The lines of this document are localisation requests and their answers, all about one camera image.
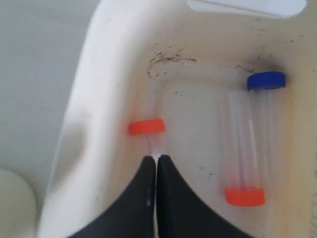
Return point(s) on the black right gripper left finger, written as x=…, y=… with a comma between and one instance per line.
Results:
x=131, y=215

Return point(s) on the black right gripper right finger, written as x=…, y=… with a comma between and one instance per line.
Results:
x=181, y=213

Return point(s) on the orange-capped tube white label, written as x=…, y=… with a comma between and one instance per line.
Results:
x=152, y=128

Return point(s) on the blue-capped tube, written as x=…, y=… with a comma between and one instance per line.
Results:
x=265, y=91

